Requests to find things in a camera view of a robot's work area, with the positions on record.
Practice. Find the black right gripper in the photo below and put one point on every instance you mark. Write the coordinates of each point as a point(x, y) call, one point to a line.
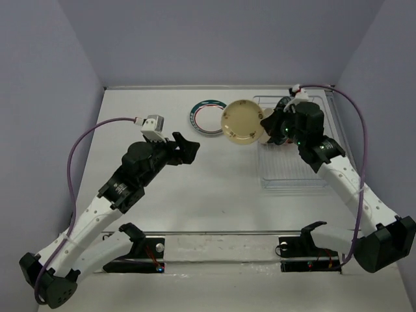
point(271, 123)

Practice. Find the green red rimmed white plate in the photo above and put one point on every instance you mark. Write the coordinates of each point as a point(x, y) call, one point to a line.
point(205, 117)

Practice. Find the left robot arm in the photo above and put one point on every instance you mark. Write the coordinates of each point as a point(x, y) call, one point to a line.
point(55, 271)

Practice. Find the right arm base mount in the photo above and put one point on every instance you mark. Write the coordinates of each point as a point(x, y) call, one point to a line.
point(299, 253)

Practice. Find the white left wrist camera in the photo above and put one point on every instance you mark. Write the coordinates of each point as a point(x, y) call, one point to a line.
point(152, 128)

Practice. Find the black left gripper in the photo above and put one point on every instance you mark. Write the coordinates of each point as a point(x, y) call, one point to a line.
point(186, 153)

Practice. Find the white wire dish rack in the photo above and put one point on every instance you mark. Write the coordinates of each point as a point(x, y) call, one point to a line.
point(280, 167)

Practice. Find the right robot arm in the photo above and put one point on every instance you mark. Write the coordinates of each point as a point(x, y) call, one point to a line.
point(381, 237)

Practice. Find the dark blue rimmed white plate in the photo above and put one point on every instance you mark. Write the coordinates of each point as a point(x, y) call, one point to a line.
point(282, 103)

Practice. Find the cream plate with small prints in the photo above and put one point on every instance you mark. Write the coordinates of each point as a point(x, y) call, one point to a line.
point(241, 122)

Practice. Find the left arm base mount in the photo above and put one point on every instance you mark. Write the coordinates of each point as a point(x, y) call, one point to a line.
point(145, 254)

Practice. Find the cream plate with black patch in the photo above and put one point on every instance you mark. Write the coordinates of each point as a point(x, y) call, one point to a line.
point(265, 137)

